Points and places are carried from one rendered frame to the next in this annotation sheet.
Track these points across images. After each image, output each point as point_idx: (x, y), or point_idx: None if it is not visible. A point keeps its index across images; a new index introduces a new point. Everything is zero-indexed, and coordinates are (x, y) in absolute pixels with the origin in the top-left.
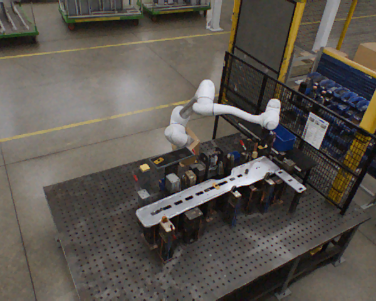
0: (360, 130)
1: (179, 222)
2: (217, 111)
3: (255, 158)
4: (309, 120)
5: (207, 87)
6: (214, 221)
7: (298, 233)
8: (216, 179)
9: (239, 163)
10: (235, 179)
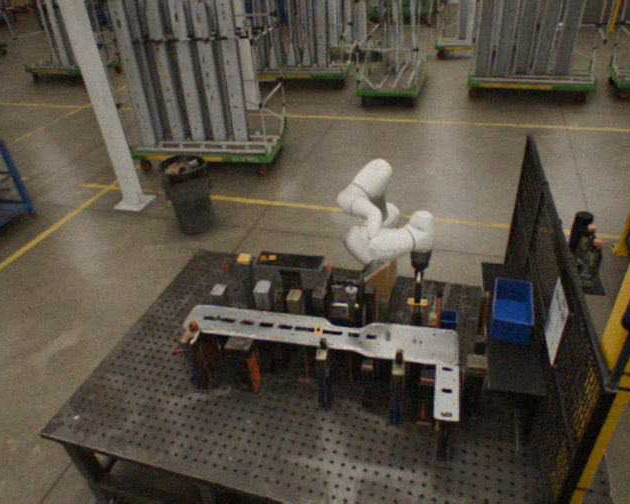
0: (591, 347)
1: None
2: (355, 210)
3: None
4: (555, 294)
5: (367, 169)
6: (306, 386)
7: (407, 495)
8: None
9: None
10: (358, 337)
